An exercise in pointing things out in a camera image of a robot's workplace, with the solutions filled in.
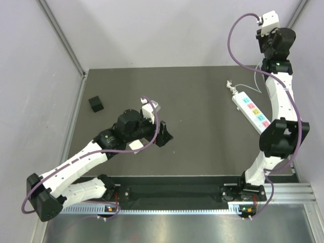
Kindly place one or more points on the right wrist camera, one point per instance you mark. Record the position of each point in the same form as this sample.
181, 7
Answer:
268, 22

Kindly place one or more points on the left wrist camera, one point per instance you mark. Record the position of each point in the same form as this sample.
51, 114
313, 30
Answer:
147, 109

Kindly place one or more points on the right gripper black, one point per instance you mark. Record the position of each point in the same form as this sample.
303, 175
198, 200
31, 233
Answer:
261, 39

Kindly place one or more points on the aluminium frame post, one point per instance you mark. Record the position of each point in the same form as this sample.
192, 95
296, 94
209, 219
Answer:
298, 12
61, 36

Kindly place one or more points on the right aluminium frame post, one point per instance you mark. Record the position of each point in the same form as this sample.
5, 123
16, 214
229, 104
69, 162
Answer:
298, 12

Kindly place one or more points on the left aluminium frame post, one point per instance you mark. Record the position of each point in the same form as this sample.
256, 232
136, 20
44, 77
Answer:
61, 36

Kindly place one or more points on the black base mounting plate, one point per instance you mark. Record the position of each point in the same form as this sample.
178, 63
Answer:
184, 192

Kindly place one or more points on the white charger adapter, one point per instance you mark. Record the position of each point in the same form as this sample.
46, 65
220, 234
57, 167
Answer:
136, 146

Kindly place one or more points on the aluminium front rail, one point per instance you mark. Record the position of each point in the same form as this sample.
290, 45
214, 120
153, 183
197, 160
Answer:
293, 193

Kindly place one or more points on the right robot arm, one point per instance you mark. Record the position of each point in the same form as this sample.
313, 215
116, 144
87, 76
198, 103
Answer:
286, 132

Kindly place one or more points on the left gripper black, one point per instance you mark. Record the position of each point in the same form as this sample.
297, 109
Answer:
163, 136

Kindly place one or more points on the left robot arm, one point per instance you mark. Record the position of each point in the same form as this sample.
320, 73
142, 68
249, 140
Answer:
57, 189

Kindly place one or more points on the black cube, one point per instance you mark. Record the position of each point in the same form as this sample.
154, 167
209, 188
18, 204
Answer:
95, 104

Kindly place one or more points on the white power strip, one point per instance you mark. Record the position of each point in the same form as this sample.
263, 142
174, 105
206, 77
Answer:
251, 111

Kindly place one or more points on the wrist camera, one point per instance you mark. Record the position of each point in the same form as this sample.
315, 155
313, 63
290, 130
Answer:
268, 22
147, 109

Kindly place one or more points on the slotted cable duct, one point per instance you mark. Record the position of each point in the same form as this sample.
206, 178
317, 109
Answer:
109, 209

